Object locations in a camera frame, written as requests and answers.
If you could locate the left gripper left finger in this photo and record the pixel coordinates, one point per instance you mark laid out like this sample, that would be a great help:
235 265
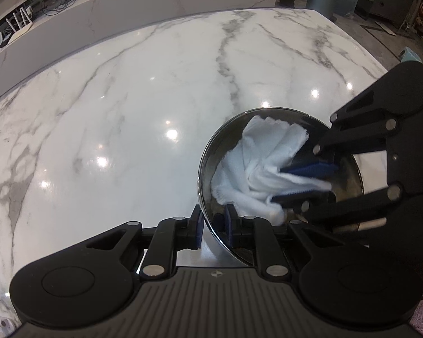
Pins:
163 242

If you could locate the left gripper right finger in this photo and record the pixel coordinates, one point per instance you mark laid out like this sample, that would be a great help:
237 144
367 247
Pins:
256 234

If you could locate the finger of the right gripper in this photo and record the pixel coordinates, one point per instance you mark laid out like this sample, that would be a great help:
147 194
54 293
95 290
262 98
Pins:
387 116
315 203

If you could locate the blue steel bowl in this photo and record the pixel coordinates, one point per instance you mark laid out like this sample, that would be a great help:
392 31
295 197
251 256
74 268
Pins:
345 177

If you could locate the white cloth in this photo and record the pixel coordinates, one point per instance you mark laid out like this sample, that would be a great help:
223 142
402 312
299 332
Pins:
249 175

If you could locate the small blue stool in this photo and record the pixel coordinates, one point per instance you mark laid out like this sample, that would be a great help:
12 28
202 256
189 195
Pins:
407 54

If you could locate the white wifi router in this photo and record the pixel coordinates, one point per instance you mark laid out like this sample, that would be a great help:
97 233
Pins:
19 22

